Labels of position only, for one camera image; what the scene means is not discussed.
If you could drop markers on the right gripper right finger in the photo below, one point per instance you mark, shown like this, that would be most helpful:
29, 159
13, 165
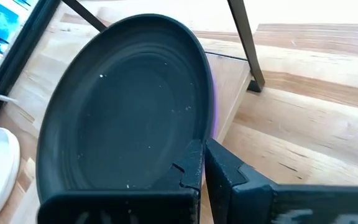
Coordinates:
259, 202

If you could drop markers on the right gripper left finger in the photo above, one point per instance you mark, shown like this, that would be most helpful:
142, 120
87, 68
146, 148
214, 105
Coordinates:
135, 207

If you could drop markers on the purple plate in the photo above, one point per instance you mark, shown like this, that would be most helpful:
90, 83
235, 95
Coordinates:
215, 118

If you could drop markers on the dark grey plate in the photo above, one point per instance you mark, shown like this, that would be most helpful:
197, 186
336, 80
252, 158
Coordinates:
120, 109

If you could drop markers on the black table edge rail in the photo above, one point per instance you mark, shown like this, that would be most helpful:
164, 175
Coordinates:
26, 46

